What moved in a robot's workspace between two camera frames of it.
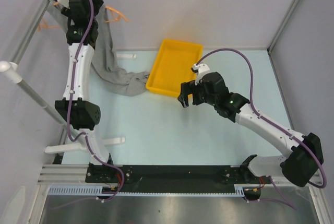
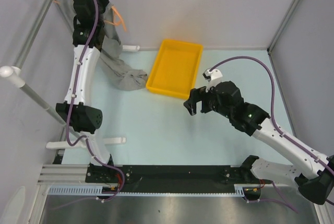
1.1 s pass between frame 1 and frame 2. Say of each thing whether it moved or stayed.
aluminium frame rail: stayed
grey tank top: moved
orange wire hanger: moved
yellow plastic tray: stayed
